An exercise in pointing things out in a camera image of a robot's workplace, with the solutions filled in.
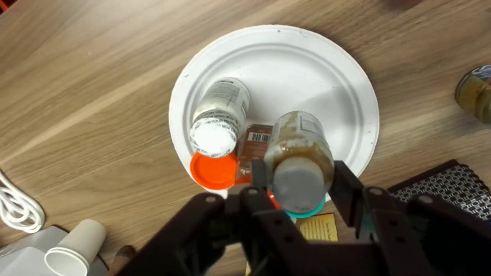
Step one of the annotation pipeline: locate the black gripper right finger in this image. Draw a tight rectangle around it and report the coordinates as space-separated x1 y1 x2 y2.
329 161 373 228

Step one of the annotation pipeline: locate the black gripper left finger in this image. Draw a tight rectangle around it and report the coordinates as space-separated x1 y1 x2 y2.
252 159 269 190

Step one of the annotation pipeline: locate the spice jar orange lid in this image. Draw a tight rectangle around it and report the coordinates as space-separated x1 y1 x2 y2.
189 121 275 191

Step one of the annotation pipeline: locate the cream bottle white cap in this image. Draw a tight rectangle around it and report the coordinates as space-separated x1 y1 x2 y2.
264 110 335 213

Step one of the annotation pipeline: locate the white pill bottle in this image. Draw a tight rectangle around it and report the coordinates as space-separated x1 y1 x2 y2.
189 78 250 158

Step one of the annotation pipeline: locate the small clear jar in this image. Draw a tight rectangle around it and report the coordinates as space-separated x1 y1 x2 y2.
454 64 491 124

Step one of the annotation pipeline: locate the small tub orange lid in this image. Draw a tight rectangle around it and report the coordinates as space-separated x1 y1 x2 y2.
267 190 283 210

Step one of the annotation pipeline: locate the small tub teal lid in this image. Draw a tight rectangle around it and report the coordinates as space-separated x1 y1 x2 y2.
286 201 325 219

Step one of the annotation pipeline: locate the white paper plate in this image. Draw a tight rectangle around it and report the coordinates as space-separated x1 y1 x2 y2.
169 24 381 174

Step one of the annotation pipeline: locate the brown plush moose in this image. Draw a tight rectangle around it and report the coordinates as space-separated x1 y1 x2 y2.
109 245 137 274

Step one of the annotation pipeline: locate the white paper cup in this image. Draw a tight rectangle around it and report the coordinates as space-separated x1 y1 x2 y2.
45 219 108 276

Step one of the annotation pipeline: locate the white grey appliance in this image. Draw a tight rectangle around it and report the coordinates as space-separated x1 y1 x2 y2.
0 227 109 276

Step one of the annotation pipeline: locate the white cable coil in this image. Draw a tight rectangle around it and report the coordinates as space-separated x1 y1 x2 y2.
0 168 46 236

